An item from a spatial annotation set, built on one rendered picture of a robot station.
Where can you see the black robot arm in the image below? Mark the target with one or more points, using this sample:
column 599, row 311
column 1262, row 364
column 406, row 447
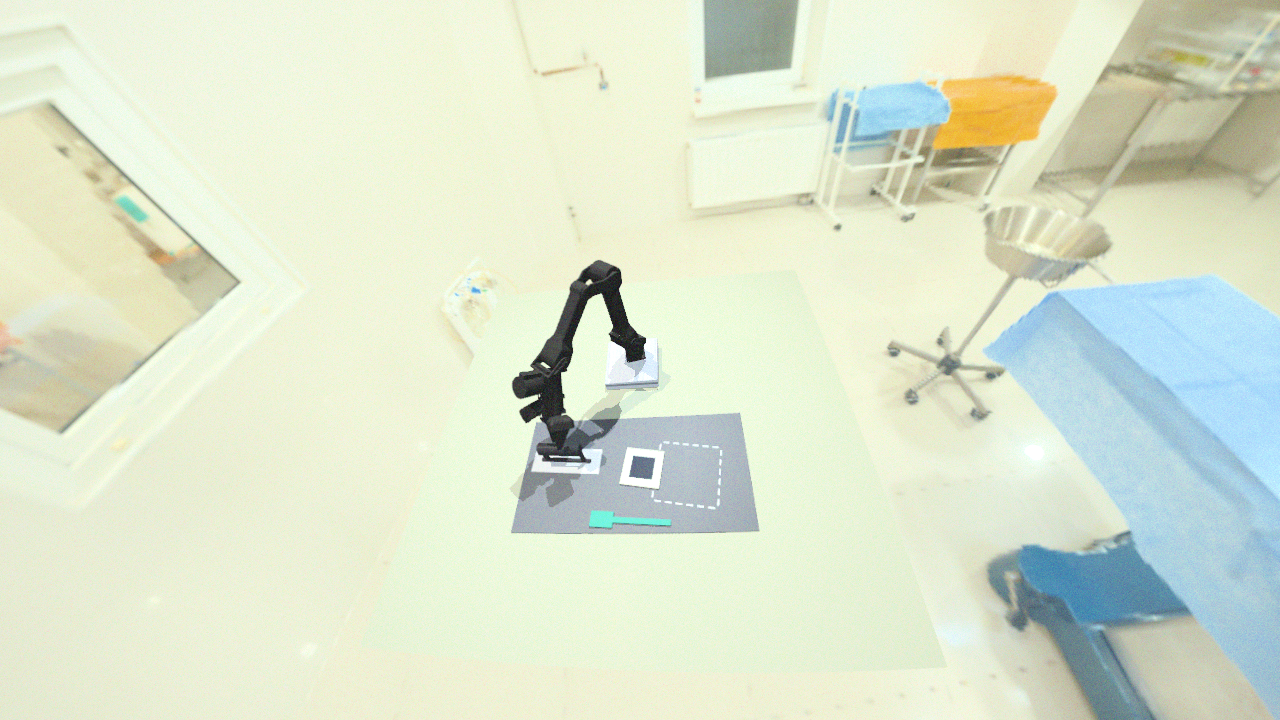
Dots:
column 557, row 351

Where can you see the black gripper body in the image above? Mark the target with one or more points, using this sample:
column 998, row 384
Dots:
column 553, row 403

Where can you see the cream tile with dark square mark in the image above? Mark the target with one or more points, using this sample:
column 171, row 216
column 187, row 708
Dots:
column 642, row 468

